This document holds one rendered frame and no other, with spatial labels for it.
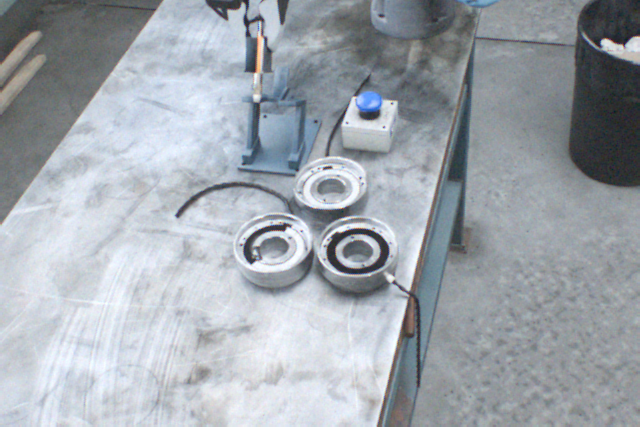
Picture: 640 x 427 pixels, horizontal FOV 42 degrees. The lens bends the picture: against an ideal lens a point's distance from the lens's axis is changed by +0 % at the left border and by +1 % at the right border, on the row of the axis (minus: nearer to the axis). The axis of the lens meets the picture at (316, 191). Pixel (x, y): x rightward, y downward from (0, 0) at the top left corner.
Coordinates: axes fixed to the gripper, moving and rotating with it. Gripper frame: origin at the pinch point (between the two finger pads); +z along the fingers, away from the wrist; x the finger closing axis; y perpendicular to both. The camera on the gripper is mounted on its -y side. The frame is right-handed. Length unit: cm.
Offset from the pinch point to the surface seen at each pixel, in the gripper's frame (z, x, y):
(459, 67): 19.2, -24.4, 26.2
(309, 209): 17.1, -9.1, -12.8
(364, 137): 17.2, -13.2, 3.5
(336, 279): 17.9, -15.4, -23.6
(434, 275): 75, -21, 29
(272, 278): 17.8, -7.3, -25.0
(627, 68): 57, -57, 84
